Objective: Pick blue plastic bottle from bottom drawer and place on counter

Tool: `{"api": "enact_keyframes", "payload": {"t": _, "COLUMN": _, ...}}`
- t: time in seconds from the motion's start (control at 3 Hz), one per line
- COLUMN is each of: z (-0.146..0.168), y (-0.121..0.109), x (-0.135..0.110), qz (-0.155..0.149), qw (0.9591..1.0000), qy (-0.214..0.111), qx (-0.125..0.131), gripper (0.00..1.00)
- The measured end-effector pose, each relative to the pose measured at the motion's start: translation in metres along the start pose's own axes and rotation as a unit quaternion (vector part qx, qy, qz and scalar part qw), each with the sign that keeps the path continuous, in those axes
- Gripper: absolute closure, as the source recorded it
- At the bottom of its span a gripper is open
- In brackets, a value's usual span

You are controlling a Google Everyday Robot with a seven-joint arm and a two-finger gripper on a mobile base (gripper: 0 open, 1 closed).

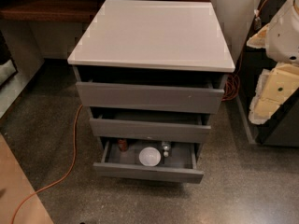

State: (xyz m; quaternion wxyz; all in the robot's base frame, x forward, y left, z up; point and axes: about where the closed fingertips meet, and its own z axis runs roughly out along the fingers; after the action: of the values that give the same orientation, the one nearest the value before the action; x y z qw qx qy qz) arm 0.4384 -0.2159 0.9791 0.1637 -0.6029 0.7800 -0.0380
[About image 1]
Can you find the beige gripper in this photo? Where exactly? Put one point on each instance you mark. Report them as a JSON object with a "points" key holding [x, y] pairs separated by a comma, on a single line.
{"points": [[282, 34]]}

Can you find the grey bottom drawer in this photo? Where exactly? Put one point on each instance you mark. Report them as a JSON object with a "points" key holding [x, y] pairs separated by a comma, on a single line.
{"points": [[180, 166]]}

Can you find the grey drawer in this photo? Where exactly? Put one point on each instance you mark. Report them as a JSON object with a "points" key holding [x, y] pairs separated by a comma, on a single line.
{"points": [[149, 125], [147, 97], [180, 166]]}

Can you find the clear blue plastic bottle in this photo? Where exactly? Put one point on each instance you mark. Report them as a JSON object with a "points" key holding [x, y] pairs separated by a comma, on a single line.
{"points": [[166, 148]]}

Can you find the white cabinet counter top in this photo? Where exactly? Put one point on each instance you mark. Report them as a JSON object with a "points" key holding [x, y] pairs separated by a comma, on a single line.
{"points": [[155, 35]]}

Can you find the grey top drawer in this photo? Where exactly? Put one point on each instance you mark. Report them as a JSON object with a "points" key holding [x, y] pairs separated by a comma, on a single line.
{"points": [[147, 97]]}

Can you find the grey middle drawer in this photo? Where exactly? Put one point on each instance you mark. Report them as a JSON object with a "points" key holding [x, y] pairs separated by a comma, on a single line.
{"points": [[149, 125]]}

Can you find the white bowl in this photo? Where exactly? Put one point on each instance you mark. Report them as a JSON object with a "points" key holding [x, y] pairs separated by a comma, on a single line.
{"points": [[149, 156]]}

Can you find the red soda can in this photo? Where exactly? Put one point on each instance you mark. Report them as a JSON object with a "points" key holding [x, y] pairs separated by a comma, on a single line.
{"points": [[122, 144]]}

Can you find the dark wooden shelf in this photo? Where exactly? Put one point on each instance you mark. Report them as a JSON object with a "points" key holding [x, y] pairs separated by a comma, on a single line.
{"points": [[55, 10]]}

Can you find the dark chair with cushion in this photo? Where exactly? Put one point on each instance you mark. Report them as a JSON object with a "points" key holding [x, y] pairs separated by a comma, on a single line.
{"points": [[8, 68]]}

